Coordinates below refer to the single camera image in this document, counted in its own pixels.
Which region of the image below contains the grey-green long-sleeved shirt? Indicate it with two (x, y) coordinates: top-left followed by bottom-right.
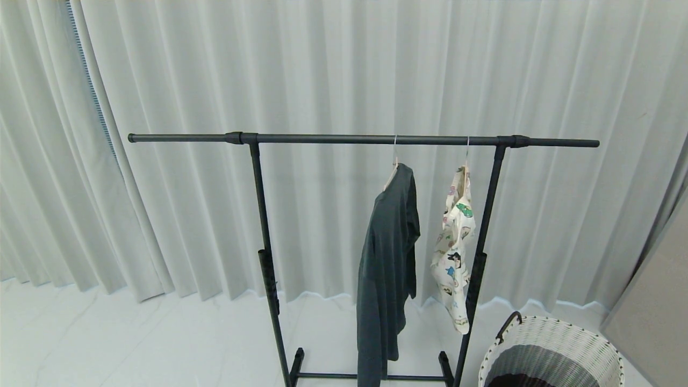
(356, 163), (421, 387)

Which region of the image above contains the cream printed garment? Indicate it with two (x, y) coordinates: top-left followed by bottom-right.
(430, 166), (477, 335)

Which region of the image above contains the white laundry basket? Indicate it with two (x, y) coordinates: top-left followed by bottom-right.
(478, 311), (626, 387)

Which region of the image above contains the white curtain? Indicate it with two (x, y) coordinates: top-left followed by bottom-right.
(0, 0), (688, 315)

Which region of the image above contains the black clothes rack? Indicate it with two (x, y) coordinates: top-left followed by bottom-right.
(128, 131), (600, 387)

